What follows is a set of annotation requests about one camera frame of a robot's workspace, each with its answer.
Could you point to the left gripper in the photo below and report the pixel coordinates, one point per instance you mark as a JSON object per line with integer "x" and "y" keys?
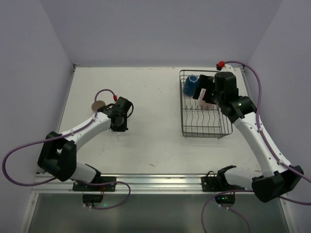
{"x": 119, "y": 126}

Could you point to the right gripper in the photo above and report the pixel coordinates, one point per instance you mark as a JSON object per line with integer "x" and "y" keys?
{"x": 202, "y": 86}

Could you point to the clear glass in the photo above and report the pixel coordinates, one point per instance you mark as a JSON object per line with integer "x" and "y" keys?
{"x": 116, "y": 133}

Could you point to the beige cup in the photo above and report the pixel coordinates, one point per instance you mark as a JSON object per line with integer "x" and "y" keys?
{"x": 97, "y": 105}

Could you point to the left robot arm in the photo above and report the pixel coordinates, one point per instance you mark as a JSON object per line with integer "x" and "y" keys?
{"x": 58, "y": 156}

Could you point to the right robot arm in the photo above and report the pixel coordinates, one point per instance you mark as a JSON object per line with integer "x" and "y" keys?
{"x": 278, "y": 175}

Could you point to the blue mug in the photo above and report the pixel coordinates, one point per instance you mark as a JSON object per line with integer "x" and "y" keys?
{"x": 190, "y": 85}

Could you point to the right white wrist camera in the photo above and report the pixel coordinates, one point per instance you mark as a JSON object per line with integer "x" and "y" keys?
{"x": 224, "y": 67}

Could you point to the dark wire dish rack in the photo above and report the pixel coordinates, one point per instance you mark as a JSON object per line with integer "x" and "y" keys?
{"x": 199, "y": 119}

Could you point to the aluminium mounting rail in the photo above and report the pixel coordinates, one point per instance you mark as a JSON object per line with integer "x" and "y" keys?
{"x": 139, "y": 184}

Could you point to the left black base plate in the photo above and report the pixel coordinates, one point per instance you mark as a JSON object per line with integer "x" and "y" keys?
{"x": 99, "y": 184}

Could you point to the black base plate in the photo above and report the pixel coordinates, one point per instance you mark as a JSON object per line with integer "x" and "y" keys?
{"x": 99, "y": 184}
{"x": 216, "y": 182}

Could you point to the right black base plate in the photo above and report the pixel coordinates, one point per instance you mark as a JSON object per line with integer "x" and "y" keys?
{"x": 216, "y": 182}

